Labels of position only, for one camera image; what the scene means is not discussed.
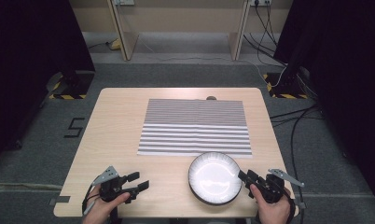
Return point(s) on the wall power socket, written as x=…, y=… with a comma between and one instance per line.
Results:
x=261, y=2
x=123, y=2

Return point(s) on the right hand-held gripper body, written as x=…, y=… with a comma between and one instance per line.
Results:
x=271, y=186

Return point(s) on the person's left hand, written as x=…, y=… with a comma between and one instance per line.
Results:
x=98, y=211

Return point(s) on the hazard-striped stand base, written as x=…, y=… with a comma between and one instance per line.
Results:
x=285, y=88
x=69, y=88

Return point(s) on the white plate with dark rim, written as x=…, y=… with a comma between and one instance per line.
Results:
x=214, y=179

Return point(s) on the black curtain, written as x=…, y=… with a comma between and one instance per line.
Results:
x=347, y=77
x=27, y=62

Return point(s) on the grey tape piece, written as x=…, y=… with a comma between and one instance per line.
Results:
x=59, y=200
x=300, y=204

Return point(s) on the yellow floor object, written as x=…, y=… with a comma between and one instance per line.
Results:
x=115, y=45

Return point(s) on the wooden desk side panel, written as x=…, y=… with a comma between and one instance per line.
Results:
x=125, y=34
x=238, y=34

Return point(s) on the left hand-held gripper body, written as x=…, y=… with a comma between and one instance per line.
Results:
x=112, y=186

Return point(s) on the grey white striped placemat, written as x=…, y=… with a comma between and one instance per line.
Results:
x=195, y=130

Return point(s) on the person's right hand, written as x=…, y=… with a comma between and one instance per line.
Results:
x=272, y=214

